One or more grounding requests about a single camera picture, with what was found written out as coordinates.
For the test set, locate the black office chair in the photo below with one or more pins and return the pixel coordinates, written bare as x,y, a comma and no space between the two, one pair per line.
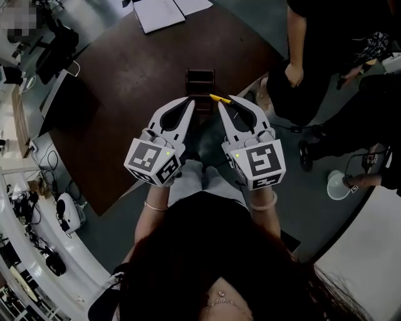
59,40

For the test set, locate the dark wooden rack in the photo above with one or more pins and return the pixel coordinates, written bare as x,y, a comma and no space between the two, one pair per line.
200,84

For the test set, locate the black monitor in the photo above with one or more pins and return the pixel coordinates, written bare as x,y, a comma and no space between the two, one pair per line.
69,103

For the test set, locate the person's grey trousers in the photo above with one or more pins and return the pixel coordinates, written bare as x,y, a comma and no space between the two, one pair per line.
217,185

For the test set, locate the pale jade bangle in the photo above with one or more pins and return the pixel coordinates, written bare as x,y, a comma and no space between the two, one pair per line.
263,207

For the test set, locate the person's right forearm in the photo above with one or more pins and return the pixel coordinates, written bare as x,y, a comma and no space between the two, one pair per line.
266,221

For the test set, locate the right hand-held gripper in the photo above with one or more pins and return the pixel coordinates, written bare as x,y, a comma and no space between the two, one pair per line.
261,160

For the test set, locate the white round appliance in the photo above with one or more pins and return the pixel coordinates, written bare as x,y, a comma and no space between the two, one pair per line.
67,210

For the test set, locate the white paper sheet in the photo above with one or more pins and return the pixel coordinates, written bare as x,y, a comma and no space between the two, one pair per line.
158,14
194,5

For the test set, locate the person's black top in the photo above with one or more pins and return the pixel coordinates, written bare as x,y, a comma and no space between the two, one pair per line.
206,216

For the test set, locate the black power adapter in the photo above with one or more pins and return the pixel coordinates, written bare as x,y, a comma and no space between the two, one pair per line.
296,128

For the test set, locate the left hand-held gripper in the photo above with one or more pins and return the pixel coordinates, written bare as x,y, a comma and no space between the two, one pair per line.
144,156

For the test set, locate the person's left forearm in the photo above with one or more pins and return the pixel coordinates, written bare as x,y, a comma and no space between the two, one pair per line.
148,219

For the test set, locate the white floor socket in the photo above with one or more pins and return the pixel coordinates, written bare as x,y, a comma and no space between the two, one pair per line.
32,147

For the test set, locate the small white power strip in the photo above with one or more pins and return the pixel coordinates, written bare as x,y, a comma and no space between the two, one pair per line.
30,83

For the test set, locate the black headset device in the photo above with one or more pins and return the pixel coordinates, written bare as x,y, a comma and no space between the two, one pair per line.
56,265

